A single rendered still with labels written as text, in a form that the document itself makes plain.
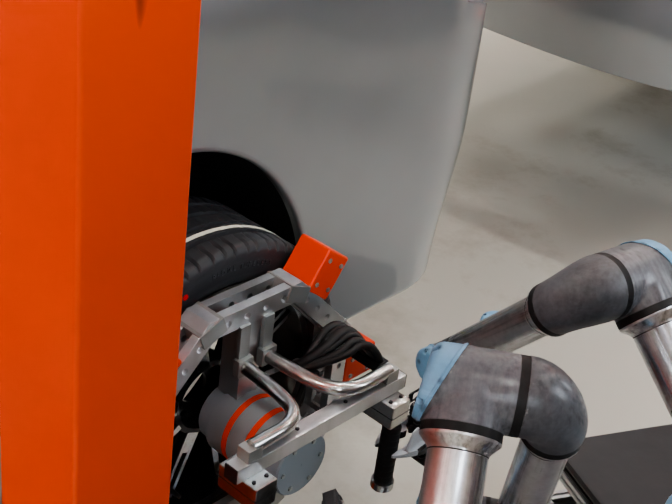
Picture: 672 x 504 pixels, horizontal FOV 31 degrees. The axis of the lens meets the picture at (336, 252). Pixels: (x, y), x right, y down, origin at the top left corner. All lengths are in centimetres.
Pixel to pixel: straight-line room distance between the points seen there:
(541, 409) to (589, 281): 40
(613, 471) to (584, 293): 123
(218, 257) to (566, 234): 297
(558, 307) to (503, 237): 280
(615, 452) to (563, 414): 156
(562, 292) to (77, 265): 94
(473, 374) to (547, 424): 12
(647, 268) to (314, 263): 59
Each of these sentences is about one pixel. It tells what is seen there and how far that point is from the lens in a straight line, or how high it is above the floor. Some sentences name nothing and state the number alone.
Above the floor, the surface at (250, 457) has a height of 99.
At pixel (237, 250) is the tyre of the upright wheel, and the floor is 117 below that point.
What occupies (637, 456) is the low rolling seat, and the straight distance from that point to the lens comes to 328.
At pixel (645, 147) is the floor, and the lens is 592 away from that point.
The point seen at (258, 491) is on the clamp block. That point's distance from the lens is 200.
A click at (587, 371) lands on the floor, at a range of 416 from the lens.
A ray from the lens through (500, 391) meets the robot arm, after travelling 168.
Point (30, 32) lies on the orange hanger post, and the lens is 130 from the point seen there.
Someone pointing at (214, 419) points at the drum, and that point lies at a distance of 224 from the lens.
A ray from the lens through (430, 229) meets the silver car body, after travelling 290.
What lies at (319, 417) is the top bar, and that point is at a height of 98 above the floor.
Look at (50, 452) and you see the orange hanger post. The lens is 155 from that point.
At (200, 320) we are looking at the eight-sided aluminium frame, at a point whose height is 112.
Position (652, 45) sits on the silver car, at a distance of 432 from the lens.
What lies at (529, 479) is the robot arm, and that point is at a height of 110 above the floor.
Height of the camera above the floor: 227
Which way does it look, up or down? 30 degrees down
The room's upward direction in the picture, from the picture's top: 8 degrees clockwise
